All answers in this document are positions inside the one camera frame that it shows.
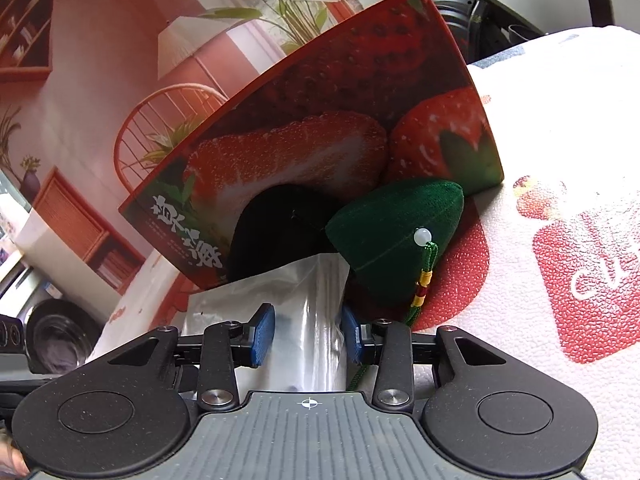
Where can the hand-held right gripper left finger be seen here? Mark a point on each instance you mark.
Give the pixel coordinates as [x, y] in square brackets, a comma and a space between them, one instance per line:
[262, 335]

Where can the green dumpling plush with tassel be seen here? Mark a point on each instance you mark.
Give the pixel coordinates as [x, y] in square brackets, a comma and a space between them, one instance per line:
[390, 230]

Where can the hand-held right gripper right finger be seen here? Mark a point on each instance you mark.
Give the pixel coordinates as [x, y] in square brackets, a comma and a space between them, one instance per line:
[352, 337]

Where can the red cardboard box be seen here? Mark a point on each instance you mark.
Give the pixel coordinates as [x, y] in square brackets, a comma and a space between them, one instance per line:
[325, 110]

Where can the printed room wall backdrop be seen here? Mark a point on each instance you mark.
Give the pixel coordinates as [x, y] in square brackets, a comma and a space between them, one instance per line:
[100, 85]

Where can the black soft cloth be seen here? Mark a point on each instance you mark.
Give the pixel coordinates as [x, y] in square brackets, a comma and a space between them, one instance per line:
[280, 230]

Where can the person's left forearm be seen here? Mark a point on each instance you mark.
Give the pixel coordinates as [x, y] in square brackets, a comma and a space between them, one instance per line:
[9, 455]

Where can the washing machine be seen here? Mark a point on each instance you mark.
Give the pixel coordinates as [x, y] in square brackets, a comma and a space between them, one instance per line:
[60, 335]

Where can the silver plastic bag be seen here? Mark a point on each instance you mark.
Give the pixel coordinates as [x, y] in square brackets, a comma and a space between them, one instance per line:
[300, 310]

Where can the black exercise bike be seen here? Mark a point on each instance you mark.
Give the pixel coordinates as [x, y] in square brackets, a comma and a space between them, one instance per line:
[465, 5]

